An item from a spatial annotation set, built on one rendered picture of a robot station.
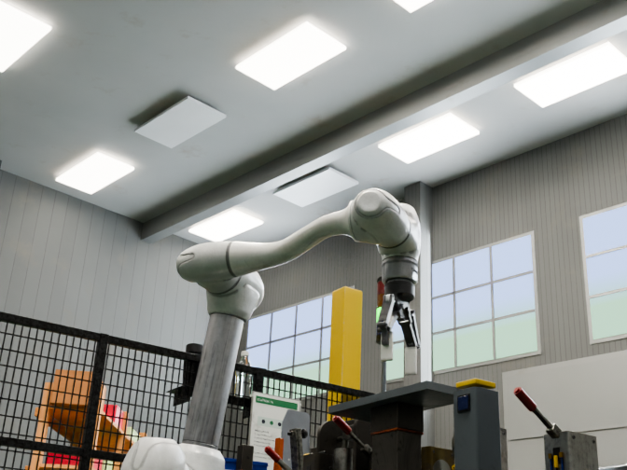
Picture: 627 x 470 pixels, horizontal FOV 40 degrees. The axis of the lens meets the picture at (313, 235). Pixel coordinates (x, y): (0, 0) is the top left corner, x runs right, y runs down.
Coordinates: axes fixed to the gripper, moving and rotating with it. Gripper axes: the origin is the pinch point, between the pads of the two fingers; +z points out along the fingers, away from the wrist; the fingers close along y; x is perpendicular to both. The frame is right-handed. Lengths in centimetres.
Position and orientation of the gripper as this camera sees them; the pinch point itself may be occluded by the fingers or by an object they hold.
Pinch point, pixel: (398, 363)
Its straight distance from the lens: 210.5
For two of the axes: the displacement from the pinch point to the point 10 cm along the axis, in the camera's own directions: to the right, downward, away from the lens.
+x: -8.6, 1.6, 4.8
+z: -0.5, 9.2, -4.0
